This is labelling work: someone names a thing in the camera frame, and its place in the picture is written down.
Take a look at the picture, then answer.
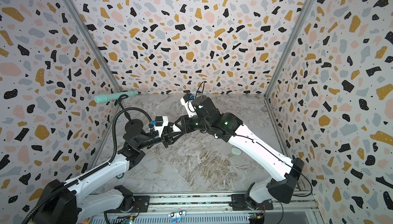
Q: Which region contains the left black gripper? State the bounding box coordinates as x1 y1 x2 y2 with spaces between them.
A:
139 123 186 151

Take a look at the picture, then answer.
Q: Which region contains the mint green charging case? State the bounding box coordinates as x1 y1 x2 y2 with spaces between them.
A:
231 147 242 156

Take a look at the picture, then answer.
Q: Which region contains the white charging case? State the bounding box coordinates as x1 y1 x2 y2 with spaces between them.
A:
172 124 182 132

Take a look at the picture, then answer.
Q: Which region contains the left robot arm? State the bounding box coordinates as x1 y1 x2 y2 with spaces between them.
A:
23 118 184 224

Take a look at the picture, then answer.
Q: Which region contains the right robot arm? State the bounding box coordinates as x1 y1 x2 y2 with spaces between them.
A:
180 94 305 204

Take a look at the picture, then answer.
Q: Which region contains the black microphone stand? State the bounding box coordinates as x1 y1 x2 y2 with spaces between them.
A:
116 94 143 133

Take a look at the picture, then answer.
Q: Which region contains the small toy car sticker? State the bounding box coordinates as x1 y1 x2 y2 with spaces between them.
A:
168 211 186 224

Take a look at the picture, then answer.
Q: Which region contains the right corner aluminium profile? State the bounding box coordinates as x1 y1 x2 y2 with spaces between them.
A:
264 0 314 99

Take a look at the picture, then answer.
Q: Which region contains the corner aluminium profile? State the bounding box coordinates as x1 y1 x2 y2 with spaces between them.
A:
264 0 314 99
61 0 121 93

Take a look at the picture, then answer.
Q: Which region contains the left corner aluminium profile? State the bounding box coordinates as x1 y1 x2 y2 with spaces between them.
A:
61 0 121 93

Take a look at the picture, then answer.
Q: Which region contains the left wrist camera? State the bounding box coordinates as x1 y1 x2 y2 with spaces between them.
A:
149 116 169 137

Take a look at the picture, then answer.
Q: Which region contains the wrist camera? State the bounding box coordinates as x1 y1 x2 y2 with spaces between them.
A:
149 116 169 137
181 94 196 118

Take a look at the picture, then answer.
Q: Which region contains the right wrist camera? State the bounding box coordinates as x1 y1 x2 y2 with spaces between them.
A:
181 94 196 118

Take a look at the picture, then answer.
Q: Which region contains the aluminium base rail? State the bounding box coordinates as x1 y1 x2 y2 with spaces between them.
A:
80 192 324 224

